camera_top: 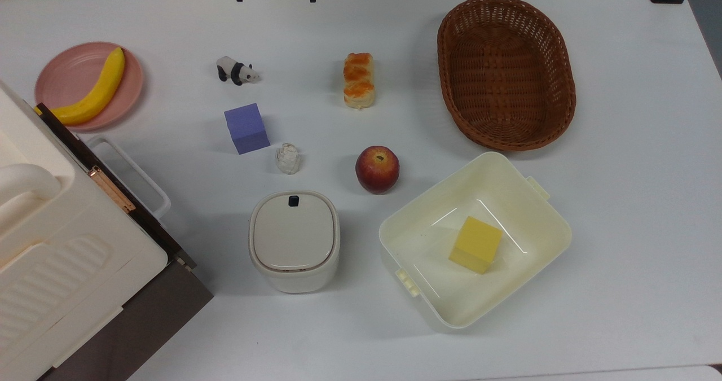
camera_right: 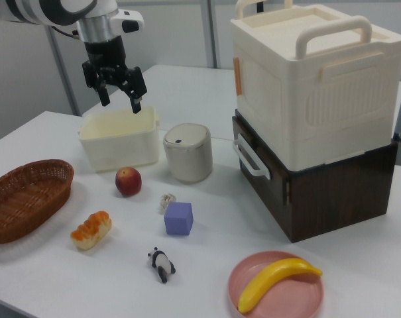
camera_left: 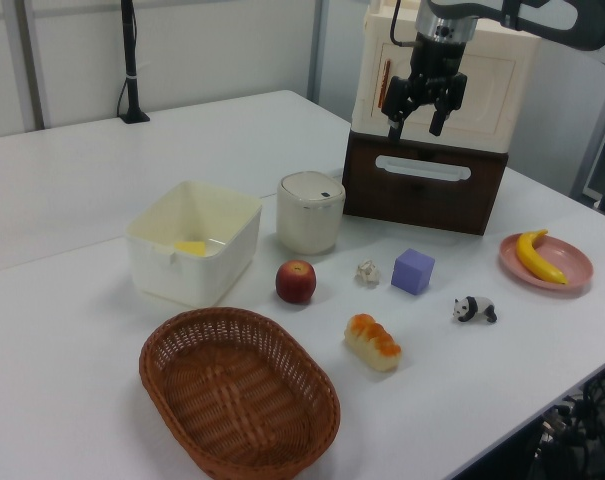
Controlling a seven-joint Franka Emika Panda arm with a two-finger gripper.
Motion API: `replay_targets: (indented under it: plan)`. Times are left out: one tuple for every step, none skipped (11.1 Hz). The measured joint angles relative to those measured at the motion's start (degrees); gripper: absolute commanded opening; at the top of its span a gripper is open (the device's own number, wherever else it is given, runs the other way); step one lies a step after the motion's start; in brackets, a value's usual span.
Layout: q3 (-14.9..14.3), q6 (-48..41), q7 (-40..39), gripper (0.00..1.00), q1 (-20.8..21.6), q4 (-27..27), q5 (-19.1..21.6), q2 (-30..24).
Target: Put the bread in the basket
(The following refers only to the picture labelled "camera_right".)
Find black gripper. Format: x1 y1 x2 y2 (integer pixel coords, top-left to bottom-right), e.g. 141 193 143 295
82 34 147 115

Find toy bread loaf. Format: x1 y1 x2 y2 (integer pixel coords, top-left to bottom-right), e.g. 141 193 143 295
70 210 113 252

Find brown wicker basket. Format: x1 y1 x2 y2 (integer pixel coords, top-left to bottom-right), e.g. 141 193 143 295
0 159 76 245

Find cream plastic tub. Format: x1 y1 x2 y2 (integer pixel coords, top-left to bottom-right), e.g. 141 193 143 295
78 105 162 172

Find red toy peach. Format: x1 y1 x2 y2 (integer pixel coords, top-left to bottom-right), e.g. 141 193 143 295
115 166 143 197

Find beige mini trash can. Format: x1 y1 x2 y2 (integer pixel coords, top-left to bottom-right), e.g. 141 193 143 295
162 123 213 184

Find purple cube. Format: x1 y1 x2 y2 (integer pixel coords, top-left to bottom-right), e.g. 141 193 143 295
163 201 195 237

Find panda figurine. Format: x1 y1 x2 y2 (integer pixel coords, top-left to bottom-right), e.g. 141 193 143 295
147 246 177 284

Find yellow toy banana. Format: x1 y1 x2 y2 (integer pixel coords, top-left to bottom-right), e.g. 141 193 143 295
237 257 323 313

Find dark wood drawer box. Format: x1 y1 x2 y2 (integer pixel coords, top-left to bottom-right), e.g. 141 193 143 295
231 109 400 244

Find pink plate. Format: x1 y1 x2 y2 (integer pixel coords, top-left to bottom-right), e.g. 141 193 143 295
227 250 325 318

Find small beige rope knot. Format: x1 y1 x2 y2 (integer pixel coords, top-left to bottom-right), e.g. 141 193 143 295
159 193 176 215

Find white drawer handle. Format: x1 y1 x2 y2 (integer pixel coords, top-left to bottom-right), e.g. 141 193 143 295
232 132 272 181

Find cream storage box with handles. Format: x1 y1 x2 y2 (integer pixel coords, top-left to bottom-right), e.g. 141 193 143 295
229 0 401 172

